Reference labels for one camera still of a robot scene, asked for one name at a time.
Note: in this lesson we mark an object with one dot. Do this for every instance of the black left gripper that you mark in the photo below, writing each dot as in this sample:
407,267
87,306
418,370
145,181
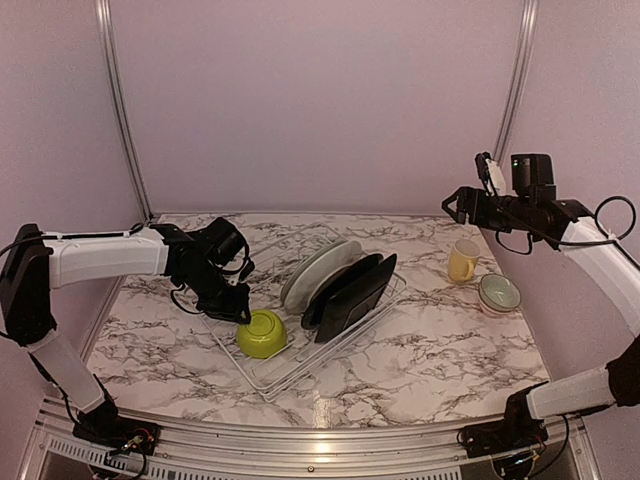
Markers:
234,310

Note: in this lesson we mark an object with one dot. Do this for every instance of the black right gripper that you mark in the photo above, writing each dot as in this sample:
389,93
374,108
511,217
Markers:
474,211

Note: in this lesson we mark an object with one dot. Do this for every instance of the lime green bowl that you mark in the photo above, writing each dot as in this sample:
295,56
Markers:
263,337

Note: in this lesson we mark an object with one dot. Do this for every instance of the yellow ceramic mug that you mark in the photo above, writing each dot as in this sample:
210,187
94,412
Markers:
463,259

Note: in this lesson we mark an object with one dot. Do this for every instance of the pale grey-green bowl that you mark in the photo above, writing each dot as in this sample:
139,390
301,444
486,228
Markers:
499,293

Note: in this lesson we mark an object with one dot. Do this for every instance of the red patterned white bowl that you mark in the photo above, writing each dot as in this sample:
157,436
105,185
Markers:
491,311

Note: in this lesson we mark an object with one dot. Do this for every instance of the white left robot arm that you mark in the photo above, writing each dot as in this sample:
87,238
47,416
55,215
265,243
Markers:
212,262

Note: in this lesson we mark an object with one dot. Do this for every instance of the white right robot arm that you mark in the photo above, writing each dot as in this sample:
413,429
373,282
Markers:
570,228

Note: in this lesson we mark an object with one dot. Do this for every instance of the grey floral plate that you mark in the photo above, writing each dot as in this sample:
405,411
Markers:
315,272

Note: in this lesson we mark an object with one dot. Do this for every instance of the black square plate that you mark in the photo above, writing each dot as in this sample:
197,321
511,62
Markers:
349,297

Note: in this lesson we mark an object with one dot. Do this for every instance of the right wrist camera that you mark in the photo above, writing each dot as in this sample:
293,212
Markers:
490,174

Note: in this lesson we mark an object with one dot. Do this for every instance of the white wire dish rack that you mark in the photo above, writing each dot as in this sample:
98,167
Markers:
301,356

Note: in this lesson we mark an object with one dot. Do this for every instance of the right aluminium corner post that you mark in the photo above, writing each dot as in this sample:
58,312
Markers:
517,85

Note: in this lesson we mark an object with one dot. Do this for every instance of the aluminium corner post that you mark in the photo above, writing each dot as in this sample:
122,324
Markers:
517,85
107,37

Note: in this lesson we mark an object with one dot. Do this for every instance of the aluminium front frame rail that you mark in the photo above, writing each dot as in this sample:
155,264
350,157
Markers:
192,449

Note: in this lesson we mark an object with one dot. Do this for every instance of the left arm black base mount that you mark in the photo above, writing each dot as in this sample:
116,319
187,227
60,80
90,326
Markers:
105,426

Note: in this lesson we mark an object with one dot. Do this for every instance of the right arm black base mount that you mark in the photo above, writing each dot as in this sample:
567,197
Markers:
515,430

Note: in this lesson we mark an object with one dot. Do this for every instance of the left aluminium corner post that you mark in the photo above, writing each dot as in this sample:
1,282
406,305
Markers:
107,37

